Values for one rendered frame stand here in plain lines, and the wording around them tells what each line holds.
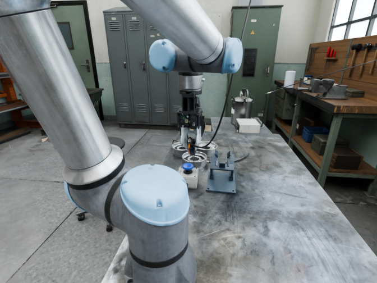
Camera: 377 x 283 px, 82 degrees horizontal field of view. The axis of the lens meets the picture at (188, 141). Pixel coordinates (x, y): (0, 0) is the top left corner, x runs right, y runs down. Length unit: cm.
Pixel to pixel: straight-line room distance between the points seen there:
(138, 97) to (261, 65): 207
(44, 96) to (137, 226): 24
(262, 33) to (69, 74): 354
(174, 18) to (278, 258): 53
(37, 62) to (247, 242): 55
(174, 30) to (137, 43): 341
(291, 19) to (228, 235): 391
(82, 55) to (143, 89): 148
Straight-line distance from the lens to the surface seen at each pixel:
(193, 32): 39
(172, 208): 36
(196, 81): 66
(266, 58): 379
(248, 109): 186
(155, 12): 34
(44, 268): 180
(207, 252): 57
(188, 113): 66
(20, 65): 36
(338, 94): 245
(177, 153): 97
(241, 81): 376
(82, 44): 475
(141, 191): 36
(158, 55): 56
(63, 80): 36
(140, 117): 392
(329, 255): 65
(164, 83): 369
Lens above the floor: 123
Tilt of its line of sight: 22 degrees down
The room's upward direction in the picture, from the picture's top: straight up
